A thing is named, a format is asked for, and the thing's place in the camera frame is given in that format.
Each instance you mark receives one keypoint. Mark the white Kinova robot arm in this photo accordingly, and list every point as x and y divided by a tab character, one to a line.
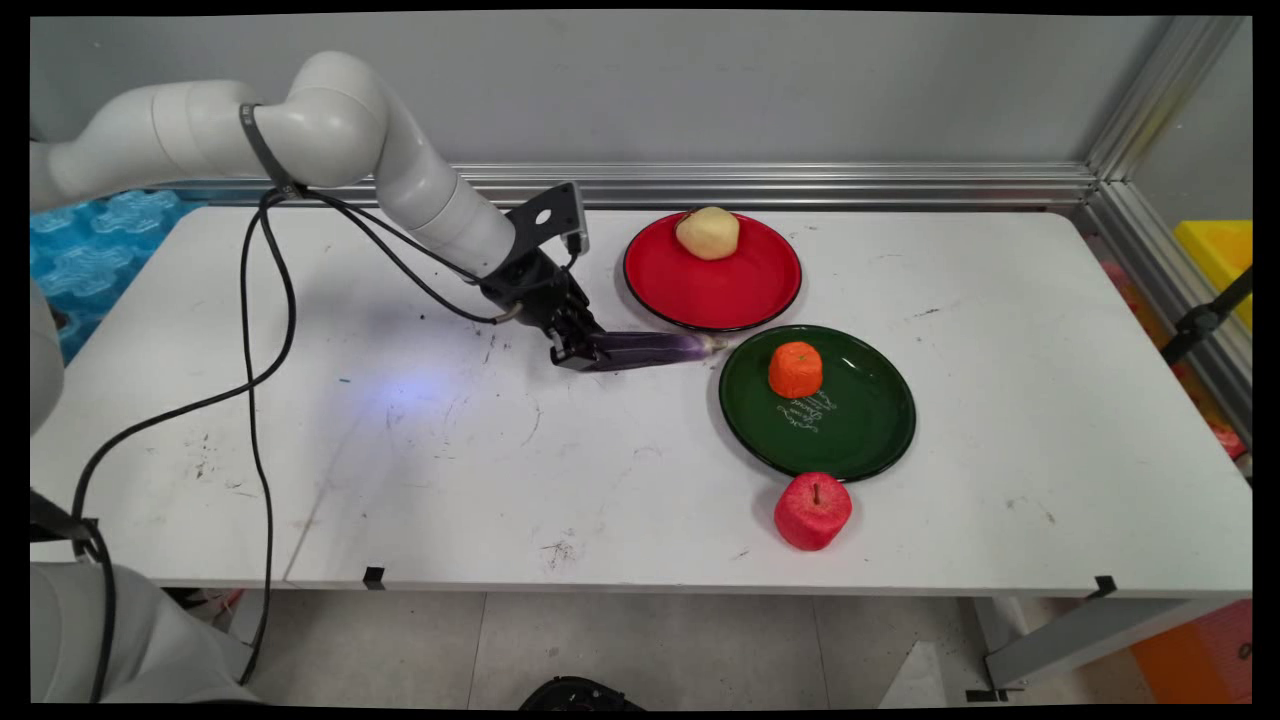
330	120

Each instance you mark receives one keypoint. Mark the red round plate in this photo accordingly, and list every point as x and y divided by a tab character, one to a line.
710	290

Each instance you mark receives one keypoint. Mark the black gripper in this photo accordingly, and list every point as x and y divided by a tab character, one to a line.
535	290

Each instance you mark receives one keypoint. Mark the aluminium frame rail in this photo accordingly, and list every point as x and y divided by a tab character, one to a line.
800	185
1170	290

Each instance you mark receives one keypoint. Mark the blue foam floor mat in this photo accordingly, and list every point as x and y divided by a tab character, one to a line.
100	245

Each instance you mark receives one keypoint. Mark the black round floor object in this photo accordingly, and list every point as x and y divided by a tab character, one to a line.
580	695

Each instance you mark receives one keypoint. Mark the dark green round plate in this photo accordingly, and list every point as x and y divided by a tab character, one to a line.
850	420

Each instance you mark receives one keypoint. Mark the black clamp stand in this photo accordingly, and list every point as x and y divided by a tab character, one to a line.
1200	322

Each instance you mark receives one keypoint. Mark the aluminium frame post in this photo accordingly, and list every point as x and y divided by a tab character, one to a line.
1160	90

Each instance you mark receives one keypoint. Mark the yellow plastic bin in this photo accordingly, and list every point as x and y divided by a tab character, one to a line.
1220	255

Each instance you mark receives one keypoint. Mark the black tape piece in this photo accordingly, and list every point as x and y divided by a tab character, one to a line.
374	577
1105	587

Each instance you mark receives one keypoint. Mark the purple toy eggplant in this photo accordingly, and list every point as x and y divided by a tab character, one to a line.
650	350

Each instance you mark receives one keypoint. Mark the orange-red floor mat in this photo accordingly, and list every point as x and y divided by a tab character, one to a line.
1200	650

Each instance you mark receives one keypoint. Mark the grey table leg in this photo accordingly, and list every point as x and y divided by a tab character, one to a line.
1090	635

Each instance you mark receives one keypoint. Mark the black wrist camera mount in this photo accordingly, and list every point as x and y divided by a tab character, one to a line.
545	215

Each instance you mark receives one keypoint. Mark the red toy apple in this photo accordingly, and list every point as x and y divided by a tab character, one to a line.
812	515

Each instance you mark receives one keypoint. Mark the pale yellow toy potato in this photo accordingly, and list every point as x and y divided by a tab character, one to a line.
708	234

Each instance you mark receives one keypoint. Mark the orange toy fruit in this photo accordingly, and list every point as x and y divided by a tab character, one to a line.
795	372

